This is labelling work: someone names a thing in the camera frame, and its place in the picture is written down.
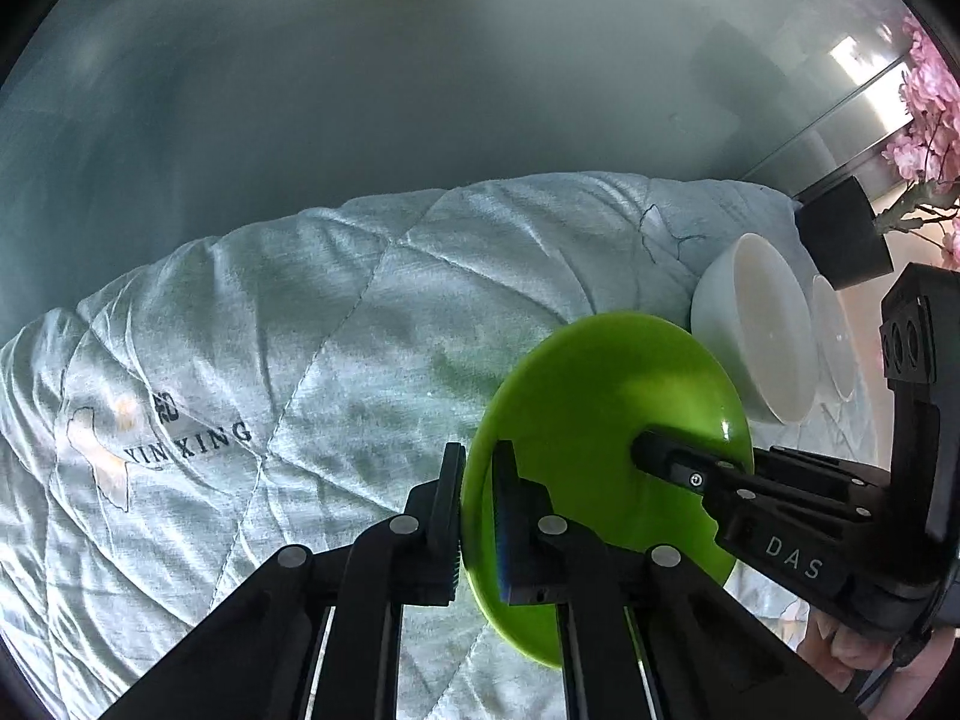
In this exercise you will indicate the green plate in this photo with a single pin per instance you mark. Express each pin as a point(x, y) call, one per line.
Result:
point(600, 390)

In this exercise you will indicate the pink cherry blossom branch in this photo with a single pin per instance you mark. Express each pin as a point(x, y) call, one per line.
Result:
point(926, 90)

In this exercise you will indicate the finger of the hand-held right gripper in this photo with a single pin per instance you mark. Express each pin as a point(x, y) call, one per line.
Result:
point(690, 469)

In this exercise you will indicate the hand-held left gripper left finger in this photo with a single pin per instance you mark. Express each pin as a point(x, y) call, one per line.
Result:
point(452, 517)

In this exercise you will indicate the black flower pot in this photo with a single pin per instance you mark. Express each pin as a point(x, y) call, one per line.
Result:
point(840, 232)

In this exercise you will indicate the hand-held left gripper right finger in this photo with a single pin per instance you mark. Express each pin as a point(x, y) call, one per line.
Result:
point(508, 532)

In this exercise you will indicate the light blue quilted blanket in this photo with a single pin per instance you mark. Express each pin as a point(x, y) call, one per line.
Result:
point(300, 360)

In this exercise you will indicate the person's right hand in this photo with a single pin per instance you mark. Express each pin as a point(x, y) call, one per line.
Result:
point(847, 652)

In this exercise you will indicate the white bowl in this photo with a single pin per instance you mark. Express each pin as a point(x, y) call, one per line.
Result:
point(750, 345)
point(836, 345)

